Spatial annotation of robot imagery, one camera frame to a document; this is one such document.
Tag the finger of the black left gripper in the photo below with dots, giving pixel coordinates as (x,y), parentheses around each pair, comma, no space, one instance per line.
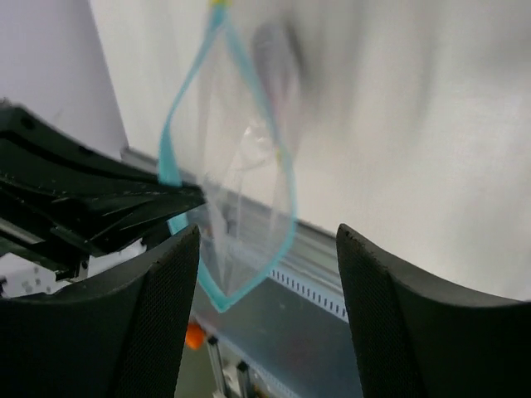
(27,132)
(62,233)

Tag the orange round knob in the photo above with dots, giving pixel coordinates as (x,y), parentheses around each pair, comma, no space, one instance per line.
(195,336)

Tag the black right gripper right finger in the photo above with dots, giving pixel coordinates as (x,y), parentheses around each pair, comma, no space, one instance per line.
(418,335)

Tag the aluminium front rail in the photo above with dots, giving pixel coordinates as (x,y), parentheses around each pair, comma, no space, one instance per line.
(298,236)

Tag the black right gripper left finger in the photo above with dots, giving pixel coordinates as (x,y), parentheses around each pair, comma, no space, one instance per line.
(118,334)

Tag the clear zip bag blue zipper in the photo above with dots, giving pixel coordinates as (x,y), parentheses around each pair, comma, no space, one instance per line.
(233,129)

